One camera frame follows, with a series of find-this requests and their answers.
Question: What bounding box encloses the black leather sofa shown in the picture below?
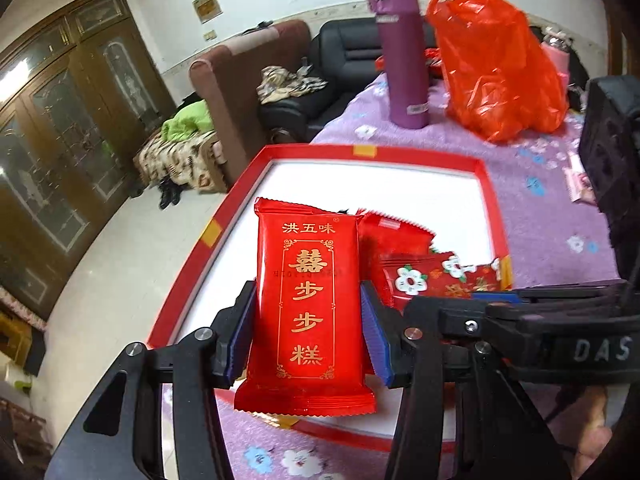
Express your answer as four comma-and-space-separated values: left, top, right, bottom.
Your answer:
257, 19, 436, 143

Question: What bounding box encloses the wooden door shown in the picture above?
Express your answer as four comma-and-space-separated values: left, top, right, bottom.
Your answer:
575, 0, 640, 81

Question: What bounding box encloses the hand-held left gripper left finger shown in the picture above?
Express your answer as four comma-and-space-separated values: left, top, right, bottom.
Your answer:
45, 280, 258, 480

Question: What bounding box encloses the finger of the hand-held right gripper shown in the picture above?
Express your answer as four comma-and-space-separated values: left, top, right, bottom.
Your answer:
472, 285, 626, 307
404, 296, 556, 345

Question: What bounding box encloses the purple thermos bottle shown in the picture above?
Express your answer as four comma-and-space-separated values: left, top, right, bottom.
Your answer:
365, 0, 431, 129

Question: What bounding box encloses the red tray box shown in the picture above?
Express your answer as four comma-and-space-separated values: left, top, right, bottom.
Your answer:
150, 144, 513, 453

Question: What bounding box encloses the red floral snack packet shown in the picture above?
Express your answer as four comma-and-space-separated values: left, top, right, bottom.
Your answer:
440, 255, 502, 293
382, 252, 443, 311

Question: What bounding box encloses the long red gold-print snack packet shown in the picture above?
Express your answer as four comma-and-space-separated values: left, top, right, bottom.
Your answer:
234, 197, 377, 418

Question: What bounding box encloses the orange-red plastic bag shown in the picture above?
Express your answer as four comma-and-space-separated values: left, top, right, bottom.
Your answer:
425, 0, 570, 143

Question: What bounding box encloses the brown armchair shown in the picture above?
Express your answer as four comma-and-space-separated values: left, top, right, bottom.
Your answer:
189, 20, 312, 193

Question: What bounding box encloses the purple floral tablecloth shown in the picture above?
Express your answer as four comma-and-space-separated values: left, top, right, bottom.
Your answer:
160, 72, 631, 480

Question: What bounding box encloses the pair of black shoes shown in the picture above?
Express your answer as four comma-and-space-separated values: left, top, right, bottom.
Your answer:
157, 180, 181, 208

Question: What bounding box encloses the black perforated panel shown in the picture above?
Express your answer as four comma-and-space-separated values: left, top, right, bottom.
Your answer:
579, 75, 640, 281

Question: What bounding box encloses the yellow wall notice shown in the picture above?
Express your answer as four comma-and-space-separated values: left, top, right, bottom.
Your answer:
192, 0, 222, 24

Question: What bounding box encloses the plain red snack packet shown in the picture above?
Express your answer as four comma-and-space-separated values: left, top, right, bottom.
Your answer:
357, 211, 436, 306

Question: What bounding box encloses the wooden glass-door cabinet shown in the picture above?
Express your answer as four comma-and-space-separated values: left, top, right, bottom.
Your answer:
0, 0, 178, 321

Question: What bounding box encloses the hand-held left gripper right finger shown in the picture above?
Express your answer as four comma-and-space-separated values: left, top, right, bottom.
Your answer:
360, 281, 571, 480

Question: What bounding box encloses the small pink packet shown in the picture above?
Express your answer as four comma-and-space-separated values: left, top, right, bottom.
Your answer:
565, 152, 598, 206

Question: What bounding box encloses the green jacket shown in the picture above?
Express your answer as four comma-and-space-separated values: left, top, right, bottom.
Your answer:
161, 100, 216, 143

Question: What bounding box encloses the leaf-patterned blanket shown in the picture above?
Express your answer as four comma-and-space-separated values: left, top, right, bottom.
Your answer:
134, 130, 226, 193

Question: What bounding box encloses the checked cloth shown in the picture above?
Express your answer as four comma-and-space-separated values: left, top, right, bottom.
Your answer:
256, 66, 328, 107

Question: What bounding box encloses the pink bottle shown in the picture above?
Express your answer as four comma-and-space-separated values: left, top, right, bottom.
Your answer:
541, 30, 571, 86

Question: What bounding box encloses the person's right hand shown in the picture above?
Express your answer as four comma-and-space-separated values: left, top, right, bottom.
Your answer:
570, 385, 613, 466

